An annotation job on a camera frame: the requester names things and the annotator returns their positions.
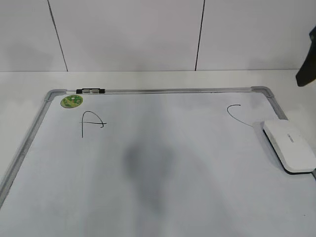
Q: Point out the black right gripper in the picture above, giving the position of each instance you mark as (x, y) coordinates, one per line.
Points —
(307, 72)

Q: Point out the white whiteboard eraser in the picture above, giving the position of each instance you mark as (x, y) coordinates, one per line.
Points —
(293, 151)

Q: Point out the black and silver board clip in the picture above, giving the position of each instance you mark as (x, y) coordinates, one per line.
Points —
(90, 91)

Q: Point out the white whiteboard with grey frame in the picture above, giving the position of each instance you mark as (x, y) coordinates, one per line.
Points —
(155, 163)

